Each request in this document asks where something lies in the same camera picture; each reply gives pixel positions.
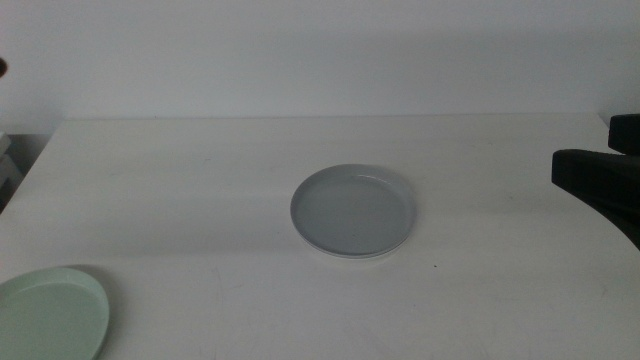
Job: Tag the white shallow bowl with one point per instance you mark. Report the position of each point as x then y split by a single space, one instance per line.
350 257

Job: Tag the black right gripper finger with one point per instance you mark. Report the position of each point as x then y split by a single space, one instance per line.
627 134
600 180

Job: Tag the pale green shallow bowl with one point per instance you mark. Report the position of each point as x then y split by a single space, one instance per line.
50 315

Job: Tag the grey shallow bowl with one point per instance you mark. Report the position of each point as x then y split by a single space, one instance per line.
350 215

